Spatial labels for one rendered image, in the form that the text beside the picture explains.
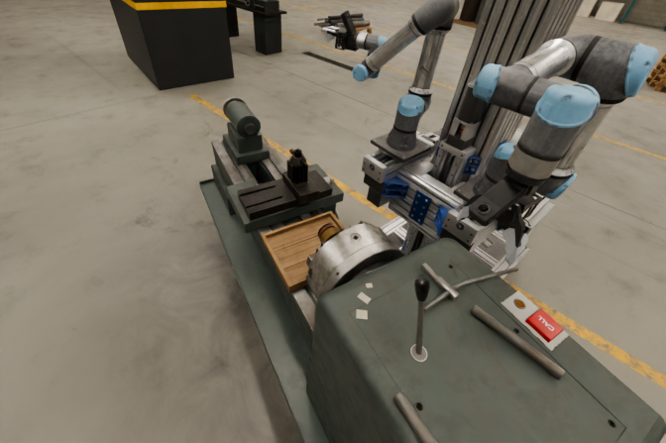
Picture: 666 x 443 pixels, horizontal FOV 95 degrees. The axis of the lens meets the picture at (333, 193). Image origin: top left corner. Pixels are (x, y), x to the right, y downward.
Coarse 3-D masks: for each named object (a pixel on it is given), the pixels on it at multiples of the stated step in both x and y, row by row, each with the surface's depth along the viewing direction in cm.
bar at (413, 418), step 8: (400, 392) 58; (400, 400) 57; (408, 400) 58; (400, 408) 57; (408, 408) 56; (408, 416) 56; (416, 416) 55; (416, 424) 54; (424, 424) 55; (416, 432) 54; (424, 432) 54; (424, 440) 53; (432, 440) 53
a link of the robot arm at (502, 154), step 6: (504, 144) 117; (510, 144) 117; (498, 150) 116; (504, 150) 113; (510, 150) 113; (498, 156) 116; (504, 156) 113; (492, 162) 119; (498, 162) 116; (504, 162) 114; (492, 168) 119; (498, 168) 117; (492, 174) 119; (498, 174) 117; (504, 174) 116; (498, 180) 118
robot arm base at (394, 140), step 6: (390, 132) 154; (396, 132) 148; (402, 132) 146; (408, 132) 146; (414, 132) 147; (390, 138) 151; (396, 138) 149; (402, 138) 148; (408, 138) 147; (414, 138) 149; (390, 144) 152; (396, 144) 149; (402, 144) 150; (408, 144) 149; (414, 144) 151; (402, 150) 150; (408, 150) 150
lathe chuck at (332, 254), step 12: (348, 228) 96; (360, 228) 96; (372, 228) 98; (336, 240) 94; (348, 240) 93; (360, 240) 92; (372, 240) 93; (384, 240) 95; (324, 252) 93; (336, 252) 91; (348, 252) 90; (312, 264) 96; (324, 264) 92; (336, 264) 90; (312, 276) 96; (324, 276) 91; (312, 288) 98
